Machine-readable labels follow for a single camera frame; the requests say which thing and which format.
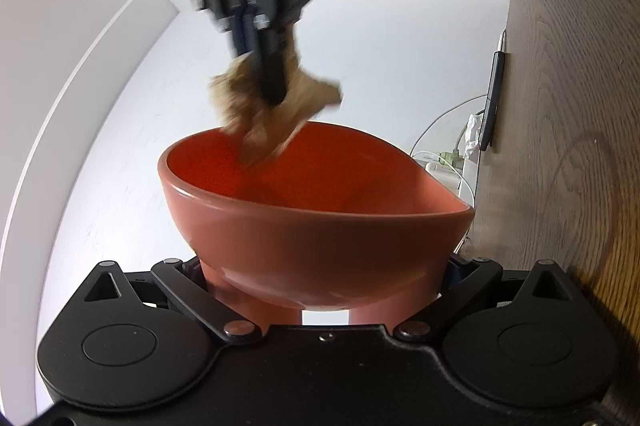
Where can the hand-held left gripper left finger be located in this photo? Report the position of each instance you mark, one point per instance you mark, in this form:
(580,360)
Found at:
(185,286)

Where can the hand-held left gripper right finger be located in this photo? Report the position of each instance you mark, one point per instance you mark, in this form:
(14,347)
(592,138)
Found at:
(452,273)

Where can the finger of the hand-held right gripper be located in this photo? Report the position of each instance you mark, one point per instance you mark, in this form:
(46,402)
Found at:
(242,31)
(274,66)

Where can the orange footed bowl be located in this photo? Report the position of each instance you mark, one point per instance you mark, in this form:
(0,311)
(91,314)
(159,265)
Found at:
(310,251)

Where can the white power strip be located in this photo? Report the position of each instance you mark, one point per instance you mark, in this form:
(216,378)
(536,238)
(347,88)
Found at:
(445,171)

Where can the crumpled white tissue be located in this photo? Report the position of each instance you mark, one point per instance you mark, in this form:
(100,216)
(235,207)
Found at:
(472,136)

